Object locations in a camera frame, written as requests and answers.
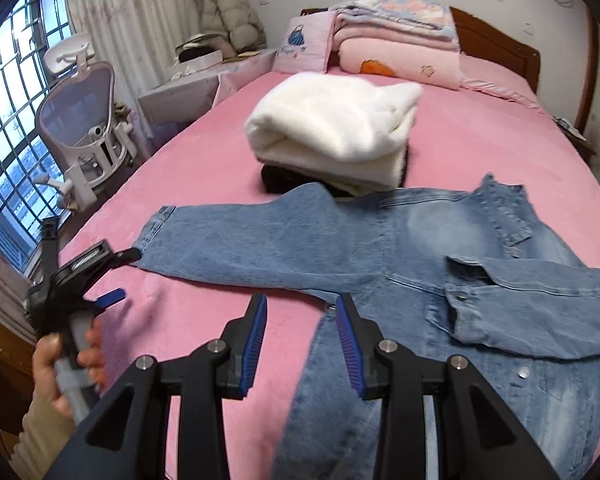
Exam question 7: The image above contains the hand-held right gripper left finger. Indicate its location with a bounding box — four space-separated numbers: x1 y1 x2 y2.
45 292 269 480

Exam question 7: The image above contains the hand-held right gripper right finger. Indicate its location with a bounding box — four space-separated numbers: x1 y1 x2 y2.
334 292 563 480

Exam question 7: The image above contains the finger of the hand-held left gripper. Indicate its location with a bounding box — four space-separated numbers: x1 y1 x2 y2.
87 288 126 314
105 248 142 272

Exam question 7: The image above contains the blue denim jacket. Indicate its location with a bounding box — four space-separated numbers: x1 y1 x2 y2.
130 172 600 480

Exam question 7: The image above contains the person's left forearm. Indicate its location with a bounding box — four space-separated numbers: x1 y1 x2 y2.
9 394 77 480

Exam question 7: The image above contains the person's left hand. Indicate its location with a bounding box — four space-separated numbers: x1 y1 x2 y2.
32 321 109 419

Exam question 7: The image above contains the brown wooden cabinet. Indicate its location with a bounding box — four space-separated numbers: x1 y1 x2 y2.
0 309 37 442

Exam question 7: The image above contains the white mesh office chair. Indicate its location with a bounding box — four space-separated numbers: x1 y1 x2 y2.
34 32 142 212

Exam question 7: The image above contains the cream folded garment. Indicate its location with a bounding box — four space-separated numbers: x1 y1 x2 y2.
325 174 406 195

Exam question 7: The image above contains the black folded garment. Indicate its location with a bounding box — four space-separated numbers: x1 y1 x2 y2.
259 144 412 199

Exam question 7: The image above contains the covered bedside table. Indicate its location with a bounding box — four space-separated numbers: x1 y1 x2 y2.
138 48 282 142

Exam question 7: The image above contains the white box with hats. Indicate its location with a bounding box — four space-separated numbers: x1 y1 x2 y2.
169 32 227 75

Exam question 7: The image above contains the white fluffy folded sweater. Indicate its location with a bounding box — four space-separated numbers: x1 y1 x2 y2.
244 72 425 189

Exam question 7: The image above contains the white patterned curtain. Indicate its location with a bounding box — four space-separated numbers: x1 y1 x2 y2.
62 0 216 117

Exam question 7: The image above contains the bed with pink sheet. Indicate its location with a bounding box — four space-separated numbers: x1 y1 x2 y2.
55 52 600 480

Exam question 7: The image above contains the beige puffer jacket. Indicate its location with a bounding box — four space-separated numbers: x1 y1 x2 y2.
190 0 267 52

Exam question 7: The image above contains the pink pillow with bag print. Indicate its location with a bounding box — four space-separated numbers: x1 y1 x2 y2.
272 14 337 75

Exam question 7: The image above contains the pink quilt with orange print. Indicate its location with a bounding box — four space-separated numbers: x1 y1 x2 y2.
337 39 467 91

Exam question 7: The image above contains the flat pink ruffled pillow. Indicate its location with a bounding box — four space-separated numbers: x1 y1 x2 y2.
457 52 539 109

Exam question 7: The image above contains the brown wooden nightstand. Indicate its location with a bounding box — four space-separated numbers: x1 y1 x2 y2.
550 115 599 162

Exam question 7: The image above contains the plain pink folded blanket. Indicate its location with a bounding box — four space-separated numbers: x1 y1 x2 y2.
332 22 462 54

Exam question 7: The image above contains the floral folded blanket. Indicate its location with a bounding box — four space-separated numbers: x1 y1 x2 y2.
328 0 456 32

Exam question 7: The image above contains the brown wooden door frame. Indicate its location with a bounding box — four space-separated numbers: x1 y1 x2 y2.
574 4 600 132

